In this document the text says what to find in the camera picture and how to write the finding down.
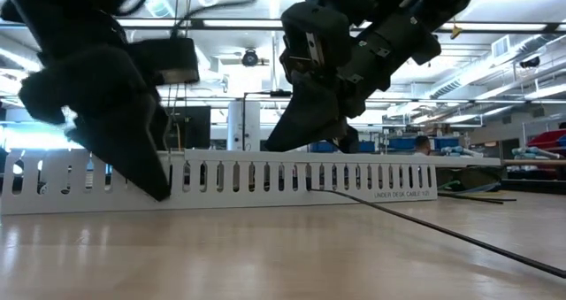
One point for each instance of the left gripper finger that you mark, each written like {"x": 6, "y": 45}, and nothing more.
{"x": 132, "y": 149}

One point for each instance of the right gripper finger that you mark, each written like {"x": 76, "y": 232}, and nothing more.
{"x": 309, "y": 118}
{"x": 350, "y": 143}

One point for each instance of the blue bin shelf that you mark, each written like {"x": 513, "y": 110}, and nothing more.
{"x": 398, "y": 143}

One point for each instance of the white pillar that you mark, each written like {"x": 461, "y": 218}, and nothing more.
{"x": 247, "y": 127}

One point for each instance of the black monitor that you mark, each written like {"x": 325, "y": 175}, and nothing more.
{"x": 194, "y": 127}

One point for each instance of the person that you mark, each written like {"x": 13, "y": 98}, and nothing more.
{"x": 422, "y": 145}

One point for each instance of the yellow hanging tag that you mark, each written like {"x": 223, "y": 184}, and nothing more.
{"x": 456, "y": 32}

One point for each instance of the pale material roll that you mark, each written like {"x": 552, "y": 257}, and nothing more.
{"x": 460, "y": 151}
{"x": 530, "y": 152}

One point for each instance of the dark safety glasses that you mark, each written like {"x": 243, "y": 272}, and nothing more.
{"x": 468, "y": 176}

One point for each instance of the overhead light bar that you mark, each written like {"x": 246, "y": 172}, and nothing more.
{"x": 230, "y": 24}

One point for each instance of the white vent grille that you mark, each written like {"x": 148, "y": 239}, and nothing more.
{"x": 501, "y": 47}

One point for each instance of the brown wooden bench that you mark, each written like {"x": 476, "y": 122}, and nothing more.
{"x": 535, "y": 162}

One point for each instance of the red storage bin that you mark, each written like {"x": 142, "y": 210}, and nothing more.
{"x": 548, "y": 140}

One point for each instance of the black station frame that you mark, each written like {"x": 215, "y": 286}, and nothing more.
{"x": 269, "y": 94}

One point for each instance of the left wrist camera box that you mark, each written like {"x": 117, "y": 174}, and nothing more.
{"x": 168, "y": 61}

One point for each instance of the black ceiling camera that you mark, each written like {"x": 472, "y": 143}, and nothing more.
{"x": 250, "y": 57}
{"x": 530, "y": 62}

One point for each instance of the silver ventilation duct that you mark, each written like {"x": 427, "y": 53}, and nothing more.
{"x": 477, "y": 72}

